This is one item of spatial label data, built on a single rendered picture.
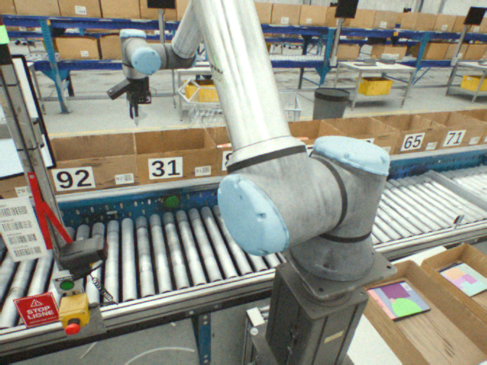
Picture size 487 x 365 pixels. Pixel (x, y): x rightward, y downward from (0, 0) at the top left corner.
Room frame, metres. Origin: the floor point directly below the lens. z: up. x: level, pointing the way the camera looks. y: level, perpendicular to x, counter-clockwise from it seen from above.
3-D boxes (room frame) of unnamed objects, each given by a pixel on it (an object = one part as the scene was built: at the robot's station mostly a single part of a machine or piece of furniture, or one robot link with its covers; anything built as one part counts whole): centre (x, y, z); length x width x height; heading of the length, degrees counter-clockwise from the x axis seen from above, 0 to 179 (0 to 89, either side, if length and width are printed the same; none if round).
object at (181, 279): (1.01, 0.28, 0.72); 0.52 x 0.05 x 0.05; 21
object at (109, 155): (1.33, 0.73, 0.97); 0.39 x 0.29 x 0.17; 111
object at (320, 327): (0.55, -0.22, 0.91); 0.26 x 0.26 x 0.33; 24
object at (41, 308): (0.59, 0.56, 0.85); 0.16 x 0.01 x 0.13; 111
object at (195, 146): (1.46, 0.36, 0.96); 0.39 x 0.29 x 0.17; 111
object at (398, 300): (0.75, -0.59, 0.78); 0.19 x 0.14 x 0.02; 108
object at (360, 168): (0.55, -0.21, 1.37); 0.17 x 0.15 x 0.18; 124
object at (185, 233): (1.03, 0.22, 0.72); 0.52 x 0.05 x 0.05; 21
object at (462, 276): (0.87, -0.90, 0.78); 0.19 x 0.14 x 0.02; 115
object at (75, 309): (0.59, 0.45, 0.84); 0.15 x 0.09 x 0.07; 111
